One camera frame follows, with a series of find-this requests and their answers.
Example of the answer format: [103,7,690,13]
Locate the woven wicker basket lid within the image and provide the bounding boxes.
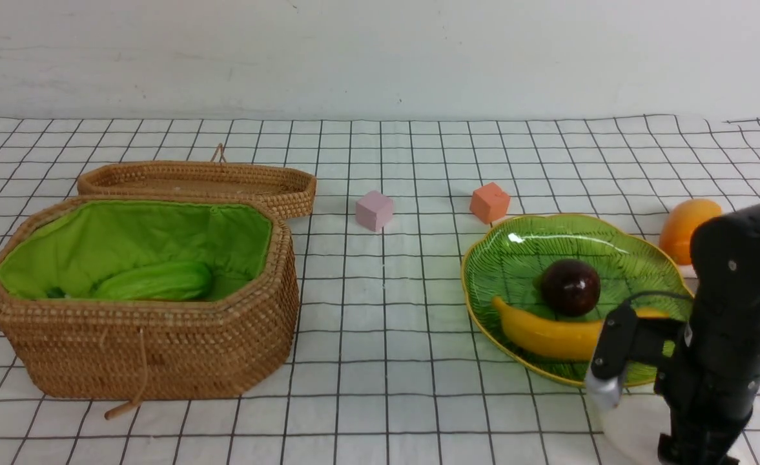
[77,145,317,220]

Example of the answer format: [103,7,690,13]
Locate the orange foam cube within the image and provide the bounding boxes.
[470,182,511,224]

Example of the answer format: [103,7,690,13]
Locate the pink foam cube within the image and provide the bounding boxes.
[355,189,394,232]

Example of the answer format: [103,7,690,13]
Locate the green glass leaf plate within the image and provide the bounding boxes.
[460,214,692,388]

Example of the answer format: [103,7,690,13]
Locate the white black grid tablecloth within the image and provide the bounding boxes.
[0,115,760,464]

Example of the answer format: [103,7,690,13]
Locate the dark purple mangosteen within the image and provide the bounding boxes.
[537,258,602,318]

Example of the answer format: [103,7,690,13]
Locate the yellow banana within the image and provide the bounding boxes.
[491,295,670,362]

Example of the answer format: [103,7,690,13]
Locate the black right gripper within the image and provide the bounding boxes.
[655,204,760,464]

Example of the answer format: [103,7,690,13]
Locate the woven wicker basket green lining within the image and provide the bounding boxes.
[0,195,300,420]

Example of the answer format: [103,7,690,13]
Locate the green cucumber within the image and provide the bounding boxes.
[90,261,214,302]

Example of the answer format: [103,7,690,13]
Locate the orange mango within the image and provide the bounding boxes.
[658,198,723,267]

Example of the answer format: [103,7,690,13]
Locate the white radish with leaves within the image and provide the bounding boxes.
[588,393,671,464]

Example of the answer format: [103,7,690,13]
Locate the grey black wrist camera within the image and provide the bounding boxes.
[584,289,693,410]

